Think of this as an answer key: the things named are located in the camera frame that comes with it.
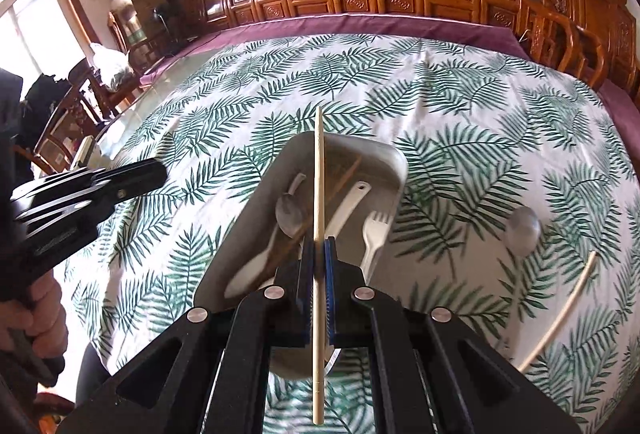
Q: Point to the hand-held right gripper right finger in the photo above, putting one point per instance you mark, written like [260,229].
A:
[330,284]

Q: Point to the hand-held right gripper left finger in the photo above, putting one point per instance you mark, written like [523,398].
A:
[306,284]

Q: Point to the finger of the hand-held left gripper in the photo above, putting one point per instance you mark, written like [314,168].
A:
[142,176]

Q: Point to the metal spoon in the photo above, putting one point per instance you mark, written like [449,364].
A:
[522,226]
[290,216]

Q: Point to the white ladle spoon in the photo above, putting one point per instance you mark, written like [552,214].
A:
[347,209]

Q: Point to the metal tray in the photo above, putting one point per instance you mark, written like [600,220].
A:
[240,224]

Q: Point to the brown chopstick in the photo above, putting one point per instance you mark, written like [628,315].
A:
[351,173]
[345,178]

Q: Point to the light wooden chopstick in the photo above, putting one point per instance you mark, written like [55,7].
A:
[319,174]
[565,309]

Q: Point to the person's left hand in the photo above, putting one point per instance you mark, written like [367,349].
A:
[42,314]

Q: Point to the cream plastic spoon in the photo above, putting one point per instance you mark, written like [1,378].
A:
[250,271]

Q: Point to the cream plastic fork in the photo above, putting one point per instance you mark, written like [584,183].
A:
[374,239]

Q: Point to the clear plastic bag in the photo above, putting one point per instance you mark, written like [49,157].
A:
[110,67]

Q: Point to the black bag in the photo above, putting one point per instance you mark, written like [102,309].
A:
[47,99]

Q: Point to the person's black clothing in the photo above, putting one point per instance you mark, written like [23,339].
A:
[95,379]

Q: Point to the reddish wooden chair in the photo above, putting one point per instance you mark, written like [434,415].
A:
[52,406]

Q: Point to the window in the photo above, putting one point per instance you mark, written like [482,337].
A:
[35,14]

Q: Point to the leaf print tablecloth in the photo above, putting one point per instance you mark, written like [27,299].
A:
[450,114]

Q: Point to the purple cloth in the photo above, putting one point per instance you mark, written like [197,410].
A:
[350,22]

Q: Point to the carved wooden armchair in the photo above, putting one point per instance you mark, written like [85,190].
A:
[585,14]

